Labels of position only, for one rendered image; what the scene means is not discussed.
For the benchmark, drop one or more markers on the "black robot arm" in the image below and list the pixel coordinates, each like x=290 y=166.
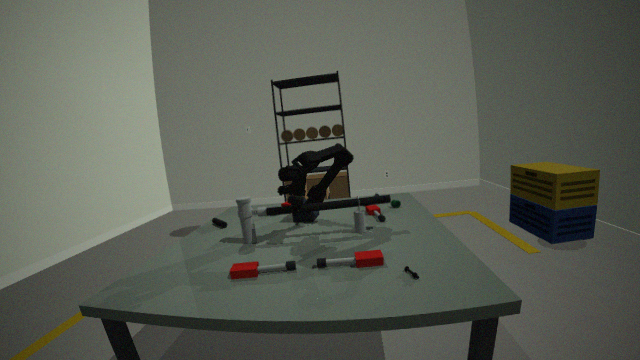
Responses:
x=310 y=160

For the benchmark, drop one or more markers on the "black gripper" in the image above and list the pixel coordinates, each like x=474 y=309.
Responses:
x=298 y=190

